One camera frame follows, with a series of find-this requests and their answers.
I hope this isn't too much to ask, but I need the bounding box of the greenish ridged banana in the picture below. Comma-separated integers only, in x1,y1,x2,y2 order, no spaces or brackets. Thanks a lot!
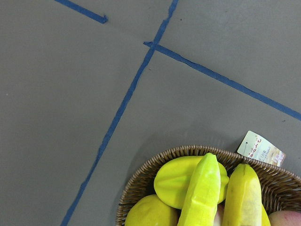
178,153,221,226

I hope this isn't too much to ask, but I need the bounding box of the worn yellow banana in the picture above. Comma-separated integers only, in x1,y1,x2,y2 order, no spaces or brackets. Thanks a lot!
222,163,262,226

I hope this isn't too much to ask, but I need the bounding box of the brown wicker basket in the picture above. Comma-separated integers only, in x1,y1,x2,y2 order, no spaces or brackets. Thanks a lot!
115,145,301,226

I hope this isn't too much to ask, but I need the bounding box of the yellow starfruit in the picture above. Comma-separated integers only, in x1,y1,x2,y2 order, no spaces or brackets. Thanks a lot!
154,156,229,209

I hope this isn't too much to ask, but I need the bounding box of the yellow lemon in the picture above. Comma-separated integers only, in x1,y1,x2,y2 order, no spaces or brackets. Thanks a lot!
125,194,178,226

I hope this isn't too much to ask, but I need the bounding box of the paper price tag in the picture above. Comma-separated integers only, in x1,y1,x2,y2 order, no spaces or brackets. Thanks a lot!
237,130,286,167

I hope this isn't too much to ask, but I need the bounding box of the red apple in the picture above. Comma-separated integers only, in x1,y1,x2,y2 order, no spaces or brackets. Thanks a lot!
213,203,224,226

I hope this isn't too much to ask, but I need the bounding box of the small yellow banana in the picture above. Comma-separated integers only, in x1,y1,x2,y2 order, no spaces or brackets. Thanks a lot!
261,204,271,226

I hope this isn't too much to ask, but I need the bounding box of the pink peach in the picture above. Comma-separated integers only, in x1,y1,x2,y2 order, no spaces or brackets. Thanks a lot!
269,210,301,226

